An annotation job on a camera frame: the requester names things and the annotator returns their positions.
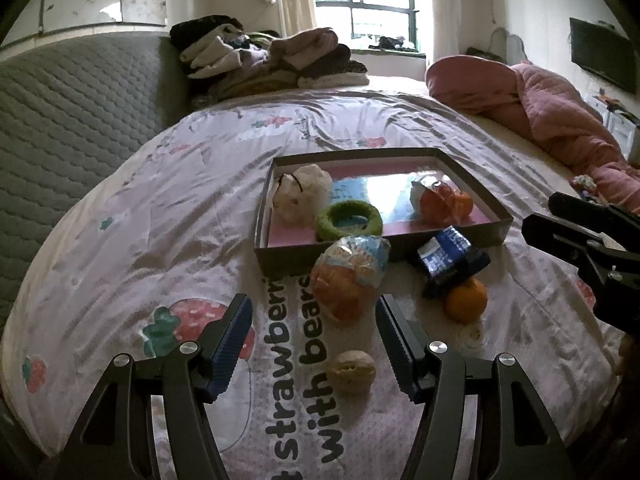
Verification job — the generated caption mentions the pink pillow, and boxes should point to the pink pillow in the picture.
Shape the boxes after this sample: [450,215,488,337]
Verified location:
[425,57,521,116]

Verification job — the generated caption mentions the dark clothes on sill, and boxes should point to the dark clothes on sill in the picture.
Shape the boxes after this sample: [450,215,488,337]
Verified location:
[377,35,416,51]

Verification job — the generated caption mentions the shallow cardboard box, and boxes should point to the shallow cardboard box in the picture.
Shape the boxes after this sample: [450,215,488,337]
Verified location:
[254,147,514,277]

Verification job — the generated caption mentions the white television cabinet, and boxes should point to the white television cabinet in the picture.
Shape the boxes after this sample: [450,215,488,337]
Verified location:
[592,92,640,156]

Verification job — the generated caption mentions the colourful candy wrappers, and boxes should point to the colourful candy wrappers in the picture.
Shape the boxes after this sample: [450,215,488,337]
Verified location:
[570,175,601,204]

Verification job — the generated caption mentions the strawberry print bed sheet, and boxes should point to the strawberry print bed sheet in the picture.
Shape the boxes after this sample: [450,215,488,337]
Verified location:
[0,87,621,480]

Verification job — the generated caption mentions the white chair back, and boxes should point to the white chair back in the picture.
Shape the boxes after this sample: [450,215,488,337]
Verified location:
[490,27,526,63]

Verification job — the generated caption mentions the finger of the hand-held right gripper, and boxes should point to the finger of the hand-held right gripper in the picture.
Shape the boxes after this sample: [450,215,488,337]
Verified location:
[547,191,640,248]
[521,213,626,286]

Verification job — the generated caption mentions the beige plush toy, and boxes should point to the beige plush toy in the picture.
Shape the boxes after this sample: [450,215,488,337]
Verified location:
[272,164,333,226]

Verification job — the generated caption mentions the orange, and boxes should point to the orange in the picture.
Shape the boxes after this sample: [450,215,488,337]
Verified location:
[410,177,457,221]
[310,236,392,323]

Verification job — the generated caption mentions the green fuzzy ring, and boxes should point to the green fuzzy ring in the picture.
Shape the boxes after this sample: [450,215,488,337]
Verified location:
[315,203,385,242]

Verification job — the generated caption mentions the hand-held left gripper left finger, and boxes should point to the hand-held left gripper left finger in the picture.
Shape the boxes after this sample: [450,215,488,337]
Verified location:
[50,293,253,480]

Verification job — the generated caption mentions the walnut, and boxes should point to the walnut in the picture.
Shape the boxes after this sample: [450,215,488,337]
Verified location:
[328,350,377,394]

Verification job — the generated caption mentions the tree wall painting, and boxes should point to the tree wall painting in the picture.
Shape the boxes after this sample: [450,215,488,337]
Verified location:
[0,0,168,46]

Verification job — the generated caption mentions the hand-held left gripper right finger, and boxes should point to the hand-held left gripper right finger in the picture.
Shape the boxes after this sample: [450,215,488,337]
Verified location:
[375,294,581,480]

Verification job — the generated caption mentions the tangerine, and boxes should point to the tangerine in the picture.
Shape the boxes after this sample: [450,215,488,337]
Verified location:
[445,276,488,323]
[452,191,474,220]

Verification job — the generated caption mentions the pile of folded clothes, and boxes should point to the pile of folded clothes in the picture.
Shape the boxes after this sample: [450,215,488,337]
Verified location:
[169,15,370,98]

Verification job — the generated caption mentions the blue snack packet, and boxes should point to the blue snack packet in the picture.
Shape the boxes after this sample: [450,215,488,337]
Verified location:
[412,226,492,300]

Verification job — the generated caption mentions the grey quilted headboard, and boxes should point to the grey quilted headboard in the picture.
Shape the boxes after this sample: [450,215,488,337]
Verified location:
[0,32,193,331]

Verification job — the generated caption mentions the black television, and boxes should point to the black television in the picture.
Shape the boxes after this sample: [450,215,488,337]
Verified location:
[569,17,637,93]

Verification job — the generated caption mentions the pink quilt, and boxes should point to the pink quilt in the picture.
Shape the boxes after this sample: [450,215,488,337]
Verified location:
[510,62,640,206]

